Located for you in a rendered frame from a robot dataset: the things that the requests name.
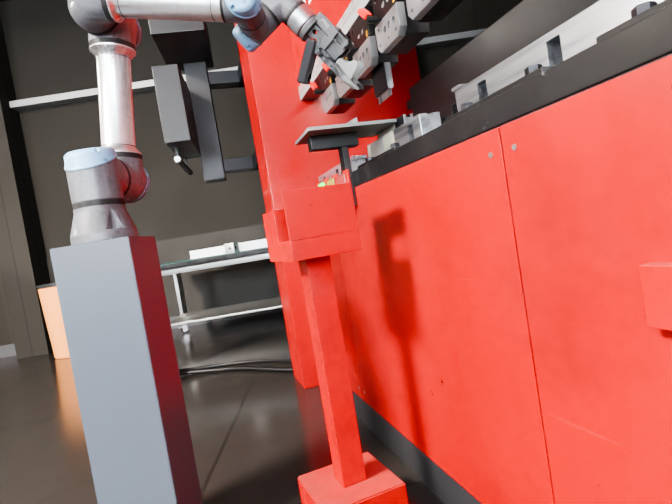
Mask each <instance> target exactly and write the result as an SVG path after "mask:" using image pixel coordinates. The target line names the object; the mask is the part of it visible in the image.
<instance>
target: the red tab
mask: <svg viewBox="0 0 672 504"><path fill-rule="evenodd" d="M639 271H640V278H641V285H642V293H643V300H644V307H645V315H646V322H647V327H650V328H657V329H663V330H669V331H672V262H650V263H646V264H641V265H639Z"/></svg>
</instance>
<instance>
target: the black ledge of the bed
mask: <svg viewBox="0 0 672 504"><path fill-rule="evenodd" d="M670 53H672V4H670V5H668V6H667V7H665V8H663V9H661V10H659V11H657V12H655V13H653V14H651V15H649V16H648V17H646V18H644V19H642V20H640V21H638V22H636V23H634V24H632V25H630V26H629V27H627V28H625V29H623V30H621V31H619V32H617V33H615V34H613V35H611V36H610V37H608V38H606V39H604V40H602V41H600V42H598V43H596V44H594V45H592V46H591V47H589V48H587V49H585V50H583V51H581V52H579V53H577V54H575V55H573V56H572V57H570V58H568V59H566V60H564V61H562V62H560V63H558V64H556V65H554V66H552V67H551V68H549V69H547V70H545V71H543V72H541V73H539V74H537V75H535V76H533V77H532V78H530V79H528V80H526V81H524V82H522V83H520V84H518V85H516V86H514V87H513V88H511V89H509V90H507V91H505V92H503V93H501V94H499V95H497V96H495V97H494V98H492V99H490V100H488V101H486V102H484V103H482V104H480V105H478V106H476V107H475V108H473V109H471V110H469V111H467V112H465V113H463V114H461V115H459V116H457V117H456V118H454V119H452V120H450V121H448V122H446V123H444V124H442V125H440V126H438V127H436V128H435V129H433V130H431V131H429V132H427V133H425V134H423V135H421V136H419V137H417V138H416V139H414V140H412V141H410V142H408V143H406V144H404V145H402V146H400V147H398V148H397V149H395V150H393V151H391V152H389V153H387V154H385V155H383V156H381V157H379V158H378V159H376V160H374V161H372V162H370V163H368V164H366V165H364V166H362V167H360V168H359V169H357V170H355V171H353V172H352V174H353V180H354V187H356V186H358V185H360V184H363V183H365V182H367V181H370V180H372V179H374V178H377V177H379V176H382V175H384V174H386V173H389V172H391V171H393V170H396V169H398V168H401V167H403V166H405V165H408V164H410V163H412V162H415V161H417V160H419V159H422V158H424V157H427V156H429V155H431V154H434V153H436V152H438V151H441V150H443V149H445V148H448V147H450V146H453V145H455V144H457V143H460V142H462V141H464V140H467V139H469V138H471V137H474V136H476V135H479V134H481V133H483V132H486V131H488V130H490V129H493V128H495V127H497V126H500V125H502V124H505V123H507V122H509V121H512V120H514V119H516V118H519V117H521V116H523V115H526V114H528V113H531V112H533V111H535V110H538V109H540V108H542V107H545V106H547V105H549V104H552V103H554V102H557V101H559V100H561V99H564V98H566V97H568V96H571V95H573V94H576V93H578V92H580V91H583V90H585V89H587V88H590V87H592V86H594V85H597V84H599V83H602V82H604V81H606V80H609V79H611V78H613V77H616V76H618V75H620V74H623V73H625V72H628V71H630V70H632V69H635V68H637V67H639V66H642V65H644V64H646V63H649V62H651V61H654V60H656V59H658V58H661V57H663V56H665V55H668V54H670Z"/></svg>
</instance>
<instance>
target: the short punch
mask: <svg viewBox="0 0 672 504"><path fill-rule="evenodd" d="M372 79H373V85H374V92H375V98H378V100H379V105H380V104H381V103H382V102H383V101H385V100H386V99H387V98H388V97H390V96H391V95H392V90H391V89H392V88H393V87H394V84H393V78H392V72H391V65H390V62H384V63H383V64H382V65H381V66H380V67H379V68H378V69H377V70H376V71H375V72H374V73H373V74H372Z"/></svg>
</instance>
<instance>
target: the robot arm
mask: <svg viewBox="0 0 672 504"><path fill-rule="evenodd" d="M68 9H69V12H70V14H71V16H72V18H73V19H74V21H75V22H76V23H77V24H78V25H79V26H80V27H82V28H83V29H84V30H85V31H87V32H88V42H89V50H90V52H91V53H92V54H93V55H94V56H95V57H96V68H97V84H98V100H99V116H100V132H101V147H94V148H86V149H79V150H74V151H71V152H68V153H66V154H65V156H64V163H65V167H64V170H65V171H66V175H67V181H68V186H69V191H70V197H71V202H72V207H73V213H74V217H73V223H72V229H71V235H70V242H71V246H72V245H78V244H84V243H90V242H97V241H103V240H109V239H115V238H121V237H127V236H139V235H138V230H137V228H136V226H135V224H134V222H133V220H132V219H131V217H130V215H129V213H128V211H127V210H126V206H125V204H130V203H135V202H138V201H139V200H141V199H142V198H143V197H144V196H145V195H146V194H147V192H148V190H149V187H150V178H149V175H148V173H147V171H146V170H145V169H144V168H143V161H142V153H141V152H139V151H138V150H137V149H136V143H135V126H134V109H133V92H132V75H131V60H132V59H133V58H134V57H135V56H136V48H137V46H138V45H139V44H140V41H141V36H142V33H141V27H140V24H139V22H138V20H137V19H153V20H178V21H202V22H227V23H237V25H236V27H235V28H234V29H233V35H234V37H235V38H236V39H237V40H238V42H239V43H240V44H241V45H242V46H243V47H244V48H245V49H246V50H247V51H249V52H254V51H255V50H256V49H257V48H258V47H259V46H261V45H262V43H263V42H264V41H265V40H266V39H267V38H268V37H269V36H270V35H271V34H272V33H273V32H274V31H275V30H276V29H277V28H278V27H279V25H280V24H281V23H282V22H283V23H284V24H285V25H286V26H287V27H288V28H289V29H290V30H291V31H292V32H293V33H294V34H295V35H296V36H297V37H299V38H300V39H301V40H302V41H303V42H305V41H306V44H305V48H304V53H303V57H302V61H301V65H300V69H299V73H298V78H297V82H298V83H302V84H306V85H308V84H310V80H311V77H312V72H313V68H314V64H315V60H316V56H318V57H319V58H320V59H321V60H322V61H323V62H324V63H325V64H326V65H327V66H328V67H329V68H330V69H331V70H332V71H333V72H334V73H335V74H336V75H337V76H338V77H339V78H340V79H341V80H342V81H344V82H345V83H346V84H347V85H348V86H349V87H350V88H352V89H355V90H359V89H362V90H363V89H364V87H363V86H362V85H361V84H360V82H359V81H358V78H359V76H360V74H361V72H362V70H363V68H364V64H363V62H362V61H356V60H352V61H349V60H347V59H342V58H343V57H344V56H345V57H346V55H347V54H348V53H349V52H350V49H351V48H352V47H353V45H354V43H353V42H352V41H351V40H350V39H349V38H348V37H347V36H346V35H345V34H344V33H343V32H342V30H341V29H340V28H339V27H337V26H336V27H337V28H336V27H335V26H334V25H333V23H332V22H331V21H330V20H329V19H328V18H327V16H326V15H325V14H324V13H322V12H319V13H318V15H317V14H316V13H315V12H314V11H313V10H312V9H311V8H310V7H309V6H308V5H307V4H306V3H305V2H304V1H303V0H68ZM338 28H339V29H338ZM316 31H317V34H316ZM310 38H311V39H310ZM312 38H313V40H312ZM315 39H316V41H315Z"/></svg>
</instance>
